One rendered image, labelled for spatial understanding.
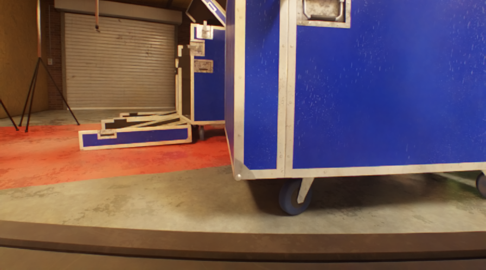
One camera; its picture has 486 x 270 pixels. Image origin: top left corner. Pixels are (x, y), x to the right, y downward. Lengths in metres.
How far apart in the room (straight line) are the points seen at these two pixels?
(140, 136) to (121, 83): 5.95
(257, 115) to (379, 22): 0.44
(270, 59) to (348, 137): 0.31
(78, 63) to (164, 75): 2.31
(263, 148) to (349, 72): 0.32
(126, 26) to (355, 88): 7.65
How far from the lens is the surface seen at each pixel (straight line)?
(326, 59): 0.71
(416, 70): 0.87
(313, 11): 0.74
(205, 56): 2.01
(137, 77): 7.86
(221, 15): 3.34
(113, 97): 7.85
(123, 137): 1.96
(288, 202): 0.82
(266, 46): 0.66
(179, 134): 1.97
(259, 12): 0.68
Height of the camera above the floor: 0.39
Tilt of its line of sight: 5 degrees down
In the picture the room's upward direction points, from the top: 1 degrees clockwise
